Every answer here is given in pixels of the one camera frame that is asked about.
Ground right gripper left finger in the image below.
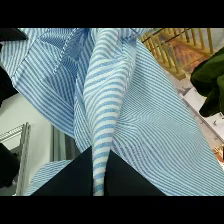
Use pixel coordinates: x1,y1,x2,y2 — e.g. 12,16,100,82
31,146,95,197

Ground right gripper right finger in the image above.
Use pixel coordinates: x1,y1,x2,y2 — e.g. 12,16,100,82
105,149,166,197

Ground blue striped shirt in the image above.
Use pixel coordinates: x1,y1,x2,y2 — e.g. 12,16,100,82
0,27,224,197

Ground green garment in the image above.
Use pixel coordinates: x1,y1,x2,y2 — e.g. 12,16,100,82
190,46,224,118

